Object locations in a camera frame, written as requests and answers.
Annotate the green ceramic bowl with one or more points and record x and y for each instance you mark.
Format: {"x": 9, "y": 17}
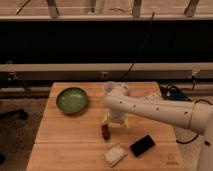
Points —
{"x": 72, "y": 100}

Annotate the white crumpled packet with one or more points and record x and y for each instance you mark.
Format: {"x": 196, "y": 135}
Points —
{"x": 152, "y": 96}

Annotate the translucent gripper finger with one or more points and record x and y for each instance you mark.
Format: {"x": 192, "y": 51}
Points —
{"x": 125, "y": 124}
{"x": 105, "y": 120}

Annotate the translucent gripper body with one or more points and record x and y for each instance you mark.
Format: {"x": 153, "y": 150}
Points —
{"x": 116, "y": 116}

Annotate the white rectangular sponge block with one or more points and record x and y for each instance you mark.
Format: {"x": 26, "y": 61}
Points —
{"x": 114, "y": 155}

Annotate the black smartphone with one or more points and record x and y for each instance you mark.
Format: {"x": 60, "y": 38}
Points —
{"x": 142, "y": 145}

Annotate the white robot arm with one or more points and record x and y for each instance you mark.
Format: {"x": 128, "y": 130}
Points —
{"x": 195, "y": 116}

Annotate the black office chair base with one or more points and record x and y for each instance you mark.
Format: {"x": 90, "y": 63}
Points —
{"x": 20, "y": 113}

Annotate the translucent white cup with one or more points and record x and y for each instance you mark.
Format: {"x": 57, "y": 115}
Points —
{"x": 108, "y": 86}

